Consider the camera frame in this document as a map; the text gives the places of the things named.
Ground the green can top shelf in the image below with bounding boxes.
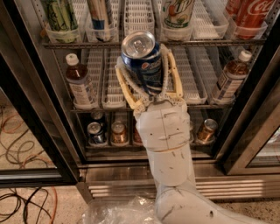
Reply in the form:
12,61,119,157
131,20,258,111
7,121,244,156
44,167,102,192
41,0,78,43

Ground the steel fridge base grille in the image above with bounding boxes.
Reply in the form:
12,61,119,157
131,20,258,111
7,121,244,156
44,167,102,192
76,161,280,202

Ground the tea bottle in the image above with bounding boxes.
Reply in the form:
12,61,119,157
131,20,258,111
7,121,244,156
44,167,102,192
66,53,96,109
212,50,252,101

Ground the glass fridge door left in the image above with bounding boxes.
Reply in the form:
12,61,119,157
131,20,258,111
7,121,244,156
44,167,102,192
0,0,80,187

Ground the left tea bottle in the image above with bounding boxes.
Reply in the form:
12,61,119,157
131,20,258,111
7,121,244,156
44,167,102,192
66,53,96,109

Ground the brown can bottom shelf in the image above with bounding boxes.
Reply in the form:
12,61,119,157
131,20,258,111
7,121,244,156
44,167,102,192
111,121,128,144

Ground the orange can bottom shelf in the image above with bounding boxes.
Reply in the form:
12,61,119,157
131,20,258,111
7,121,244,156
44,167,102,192
196,118,218,144

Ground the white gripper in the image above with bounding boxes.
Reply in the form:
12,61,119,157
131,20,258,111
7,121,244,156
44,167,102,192
115,44,190,152

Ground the blue can bottom shelf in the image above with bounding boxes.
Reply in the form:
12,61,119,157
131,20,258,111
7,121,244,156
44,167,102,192
87,122,106,144

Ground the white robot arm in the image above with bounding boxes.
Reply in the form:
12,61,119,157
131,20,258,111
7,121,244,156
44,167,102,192
115,45,266,224

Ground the right tea bottle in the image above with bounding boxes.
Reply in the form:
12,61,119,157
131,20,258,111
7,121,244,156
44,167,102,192
212,50,252,101

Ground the orange cable on floor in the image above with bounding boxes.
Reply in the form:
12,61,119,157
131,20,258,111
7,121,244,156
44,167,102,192
0,112,59,224

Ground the silver blue slim can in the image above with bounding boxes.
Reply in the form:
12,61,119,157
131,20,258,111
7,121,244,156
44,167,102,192
87,0,114,42

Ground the blue pepsi can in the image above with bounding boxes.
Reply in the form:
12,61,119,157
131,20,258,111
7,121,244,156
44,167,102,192
121,31,163,95

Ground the black cable on floor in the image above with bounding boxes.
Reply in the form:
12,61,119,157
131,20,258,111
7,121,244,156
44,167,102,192
0,186,53,224

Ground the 7up can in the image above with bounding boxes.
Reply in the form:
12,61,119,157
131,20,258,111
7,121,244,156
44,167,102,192
161,0,194,29

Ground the red can bottom shelf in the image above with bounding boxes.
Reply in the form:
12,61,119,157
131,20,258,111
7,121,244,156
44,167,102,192
134,128,142,144

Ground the clear plastic bin with bag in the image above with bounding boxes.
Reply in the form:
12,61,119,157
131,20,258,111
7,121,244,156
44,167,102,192
82,196,161,224

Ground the red coca-cola can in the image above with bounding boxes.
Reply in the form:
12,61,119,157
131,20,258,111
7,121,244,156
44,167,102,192
225,0,276,39

